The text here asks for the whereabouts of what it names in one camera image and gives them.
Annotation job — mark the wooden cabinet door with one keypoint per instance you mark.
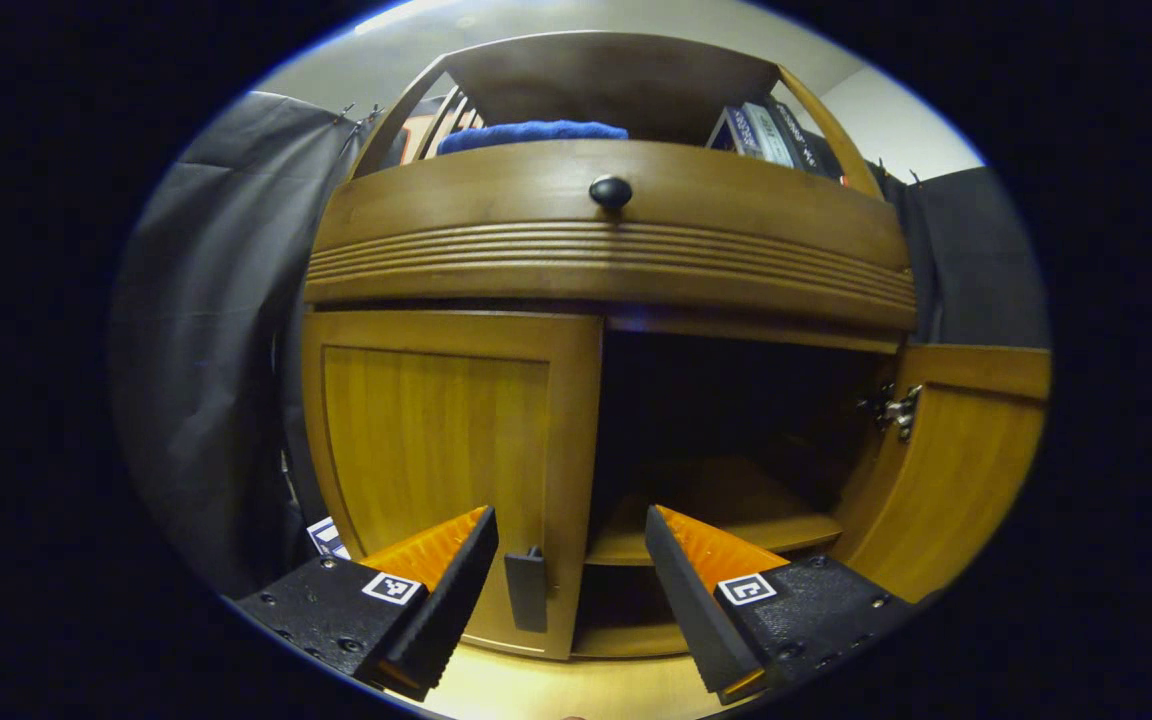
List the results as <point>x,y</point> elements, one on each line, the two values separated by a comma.
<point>436,430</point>
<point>956,480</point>

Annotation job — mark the blue folded towel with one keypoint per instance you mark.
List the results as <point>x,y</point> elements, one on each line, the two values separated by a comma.
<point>536,135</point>

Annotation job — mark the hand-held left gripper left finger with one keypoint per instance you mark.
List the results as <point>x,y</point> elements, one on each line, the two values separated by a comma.
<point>451,600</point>

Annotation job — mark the wooden double-door shoe cabinet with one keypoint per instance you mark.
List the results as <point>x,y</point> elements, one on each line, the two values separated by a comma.
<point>616,80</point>

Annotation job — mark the black round drawer knob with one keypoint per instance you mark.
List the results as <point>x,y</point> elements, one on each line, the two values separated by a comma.
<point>611,192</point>

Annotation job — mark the metal door hinge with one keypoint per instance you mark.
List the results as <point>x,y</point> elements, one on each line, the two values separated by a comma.
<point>901,410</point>

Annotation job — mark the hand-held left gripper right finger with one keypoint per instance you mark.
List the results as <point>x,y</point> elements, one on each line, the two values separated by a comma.
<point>696,610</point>

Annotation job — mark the grey white spine book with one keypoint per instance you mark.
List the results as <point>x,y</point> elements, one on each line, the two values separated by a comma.
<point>771,135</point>

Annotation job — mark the black spine book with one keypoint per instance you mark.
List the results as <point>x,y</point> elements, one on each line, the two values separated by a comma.
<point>806,140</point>

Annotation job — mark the dark cover book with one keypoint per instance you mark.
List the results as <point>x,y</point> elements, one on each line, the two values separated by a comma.
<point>736,135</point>

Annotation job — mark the wooden drawer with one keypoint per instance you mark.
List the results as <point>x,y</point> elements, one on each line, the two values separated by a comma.
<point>496,200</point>

